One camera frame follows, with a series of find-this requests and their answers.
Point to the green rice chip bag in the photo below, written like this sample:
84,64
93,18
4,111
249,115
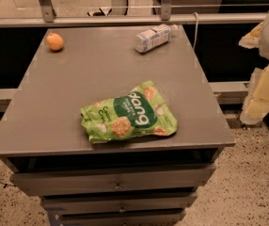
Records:
142,112

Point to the orange fruit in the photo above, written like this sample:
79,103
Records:
55,42

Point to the white plastic bottle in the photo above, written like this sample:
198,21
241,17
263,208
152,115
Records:
154,37

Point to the top grey drawer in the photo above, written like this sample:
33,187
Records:
112,180

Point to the bottom grey drawer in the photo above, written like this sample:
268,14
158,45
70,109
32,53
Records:
124,219

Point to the metal window railing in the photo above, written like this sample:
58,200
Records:
71,13

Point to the grey drawer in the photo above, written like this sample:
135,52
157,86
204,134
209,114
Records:
124,219
112,180
120,203

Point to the middle grey drawer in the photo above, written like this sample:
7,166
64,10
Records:
120,203

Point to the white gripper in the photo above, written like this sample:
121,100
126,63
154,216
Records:
257,101

